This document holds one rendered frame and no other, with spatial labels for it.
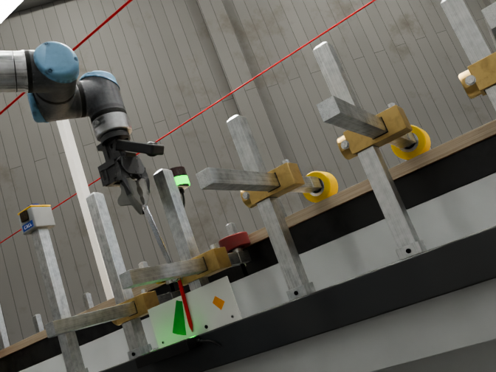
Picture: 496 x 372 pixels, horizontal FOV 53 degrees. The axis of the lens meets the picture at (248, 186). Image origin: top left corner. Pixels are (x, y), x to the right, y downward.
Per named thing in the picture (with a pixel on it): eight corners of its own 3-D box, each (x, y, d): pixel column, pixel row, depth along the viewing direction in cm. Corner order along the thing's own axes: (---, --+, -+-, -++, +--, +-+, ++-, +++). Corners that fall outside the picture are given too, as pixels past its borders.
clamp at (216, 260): (220, 269, 114) (212, 248, 115) (177, 287, 120) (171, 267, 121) (233, 266, 119) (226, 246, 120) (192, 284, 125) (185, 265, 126)
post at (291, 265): (315, 318, 102) (236, 111, 113) (300, 322, 104) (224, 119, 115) (322, 314, 105) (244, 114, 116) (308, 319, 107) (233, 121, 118)
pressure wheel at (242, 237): (250, 273, 125) (235, 229, 128) (226, 283, 129) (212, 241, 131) (266, 269, 132) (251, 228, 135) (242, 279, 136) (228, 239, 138)
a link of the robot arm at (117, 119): (135, 114, 128) (106, 108, 119) (140, 131, 127) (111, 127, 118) (111, 130, 132) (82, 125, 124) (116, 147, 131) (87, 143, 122)
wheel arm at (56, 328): (57, 338, 106) (52, 318, 107) (48, 342, 107) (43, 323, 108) (186, 302, 143) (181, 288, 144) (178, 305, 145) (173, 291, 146)
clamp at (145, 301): (146, 313, 124) (140, 293, 126) (111, 328, 131) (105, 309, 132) (162, 308, 130) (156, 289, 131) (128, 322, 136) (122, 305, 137)
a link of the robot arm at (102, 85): (74, 88, 130) (111, 84, 135) (86, 131, 127) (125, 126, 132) (77, 69, 122) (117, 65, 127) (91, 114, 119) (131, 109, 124)
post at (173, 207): (224, 357, 114) (161, 166, 125) (213, 361, 115) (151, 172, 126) (233, 353, 117) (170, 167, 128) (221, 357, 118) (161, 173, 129)
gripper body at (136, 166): (125, 189, 128) (113, 147, 130) (149, 176, 124) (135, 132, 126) (102, 189, 121) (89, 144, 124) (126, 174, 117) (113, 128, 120)
